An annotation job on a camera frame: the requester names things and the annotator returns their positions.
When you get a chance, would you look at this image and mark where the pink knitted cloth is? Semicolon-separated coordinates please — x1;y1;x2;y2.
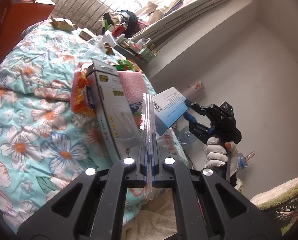
118;70;149;104

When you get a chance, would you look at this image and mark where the red thermos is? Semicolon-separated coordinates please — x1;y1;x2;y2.
112;23;127;38

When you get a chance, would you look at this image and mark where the gold brick package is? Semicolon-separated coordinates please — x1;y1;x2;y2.
78;30;94;41

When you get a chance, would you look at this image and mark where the grey cabinet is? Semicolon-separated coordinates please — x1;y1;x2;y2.
114;44;148;69

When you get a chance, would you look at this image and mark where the orange noodle snack bag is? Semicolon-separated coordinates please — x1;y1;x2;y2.
70;62;96;118

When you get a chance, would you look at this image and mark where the black bag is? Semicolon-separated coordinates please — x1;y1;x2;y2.
112;10;138;38

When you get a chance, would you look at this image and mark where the floral teal quilt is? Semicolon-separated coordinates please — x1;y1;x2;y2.
0;20;120;233

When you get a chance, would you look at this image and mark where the white product box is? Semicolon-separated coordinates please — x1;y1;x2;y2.
86;59;142;163

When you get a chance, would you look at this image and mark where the clear plastic packet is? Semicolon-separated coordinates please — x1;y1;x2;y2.
140;93;155;155

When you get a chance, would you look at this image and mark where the red wooden chest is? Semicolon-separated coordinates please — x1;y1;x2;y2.
0;0;55;63

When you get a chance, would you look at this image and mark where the crumpled gold wrapper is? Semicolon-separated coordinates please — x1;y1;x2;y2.
51;17;76;31

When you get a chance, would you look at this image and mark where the white gloved right hand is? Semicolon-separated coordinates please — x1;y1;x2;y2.
205;137;239;173

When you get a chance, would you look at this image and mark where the blue white carton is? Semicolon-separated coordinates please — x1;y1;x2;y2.
152;87;188;136

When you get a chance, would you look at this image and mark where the water jug on dispenser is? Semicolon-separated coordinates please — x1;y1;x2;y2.
237;152;255;171

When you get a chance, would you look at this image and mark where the grey curtain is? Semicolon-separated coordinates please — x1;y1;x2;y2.
131;0;229;49

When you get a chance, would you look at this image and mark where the green plastic basket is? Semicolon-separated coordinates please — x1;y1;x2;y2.
139;48;156;62

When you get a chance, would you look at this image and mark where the green snack wrapper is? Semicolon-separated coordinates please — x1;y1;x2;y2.
114;60;135;72

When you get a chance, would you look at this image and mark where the pink rolled mat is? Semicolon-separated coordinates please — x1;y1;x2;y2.
181;80;205;101

